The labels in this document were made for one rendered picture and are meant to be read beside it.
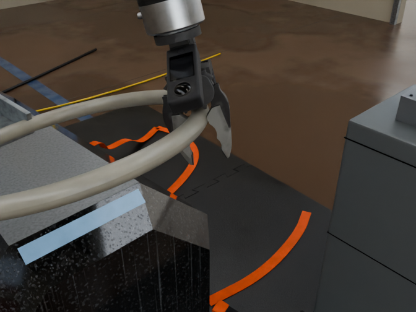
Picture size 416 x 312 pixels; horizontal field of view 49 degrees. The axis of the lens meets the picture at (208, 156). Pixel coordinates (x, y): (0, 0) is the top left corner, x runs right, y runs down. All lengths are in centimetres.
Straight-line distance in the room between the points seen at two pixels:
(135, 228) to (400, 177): 73
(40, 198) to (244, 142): 239
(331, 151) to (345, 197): 143
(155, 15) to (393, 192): 93
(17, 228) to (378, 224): 100
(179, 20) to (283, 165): 210
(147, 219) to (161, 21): 58
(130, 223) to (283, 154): 182
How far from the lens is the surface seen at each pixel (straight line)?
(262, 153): 280
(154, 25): 67
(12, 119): 106
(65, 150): 131
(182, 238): 122
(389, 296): 160
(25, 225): 107
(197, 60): 66
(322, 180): 261
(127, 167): 58
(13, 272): 104
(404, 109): 139
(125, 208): 110
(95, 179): 57
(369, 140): 136
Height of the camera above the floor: 145
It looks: 32 degrees down
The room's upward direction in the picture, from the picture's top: straight up
